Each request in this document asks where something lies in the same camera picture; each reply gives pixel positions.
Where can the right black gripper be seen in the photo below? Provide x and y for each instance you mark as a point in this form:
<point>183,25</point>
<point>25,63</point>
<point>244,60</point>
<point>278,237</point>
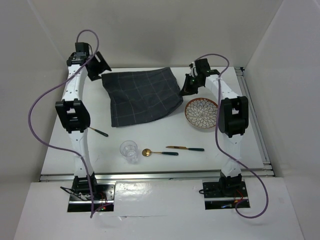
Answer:
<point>187,90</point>

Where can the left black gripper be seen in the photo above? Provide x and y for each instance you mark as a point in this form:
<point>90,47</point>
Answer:
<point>101,66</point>

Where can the dark grey checked cloth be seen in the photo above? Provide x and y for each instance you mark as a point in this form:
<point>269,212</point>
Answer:
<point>139,97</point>

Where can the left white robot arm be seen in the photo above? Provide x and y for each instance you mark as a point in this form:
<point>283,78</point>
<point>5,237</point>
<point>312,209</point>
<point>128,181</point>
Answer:
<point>74,116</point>

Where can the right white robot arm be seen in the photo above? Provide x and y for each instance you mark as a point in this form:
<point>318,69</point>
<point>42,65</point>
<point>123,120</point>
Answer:
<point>231,122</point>

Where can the floral patterned plate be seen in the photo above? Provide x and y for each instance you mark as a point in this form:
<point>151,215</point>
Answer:
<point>201,113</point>

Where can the clear drinking glass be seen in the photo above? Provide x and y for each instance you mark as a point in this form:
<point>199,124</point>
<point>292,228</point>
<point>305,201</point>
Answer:
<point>129,150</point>

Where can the gold knife green handle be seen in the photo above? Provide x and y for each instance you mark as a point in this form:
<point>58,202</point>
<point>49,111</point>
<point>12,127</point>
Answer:
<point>186,148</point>

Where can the gold fork green handle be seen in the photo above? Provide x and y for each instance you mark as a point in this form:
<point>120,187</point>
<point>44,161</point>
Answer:
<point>99,132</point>

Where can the gold spoon green handle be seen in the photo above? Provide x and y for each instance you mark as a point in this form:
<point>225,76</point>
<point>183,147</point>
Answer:
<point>147,152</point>

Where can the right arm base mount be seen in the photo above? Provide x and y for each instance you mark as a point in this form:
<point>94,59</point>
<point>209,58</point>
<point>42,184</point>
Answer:
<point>218,198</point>

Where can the aluminium rail frame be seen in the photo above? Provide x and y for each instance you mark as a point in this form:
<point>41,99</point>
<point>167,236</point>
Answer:
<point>173,130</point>

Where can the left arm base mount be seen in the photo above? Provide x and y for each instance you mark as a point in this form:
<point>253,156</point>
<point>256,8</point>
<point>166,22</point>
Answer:
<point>80,200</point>

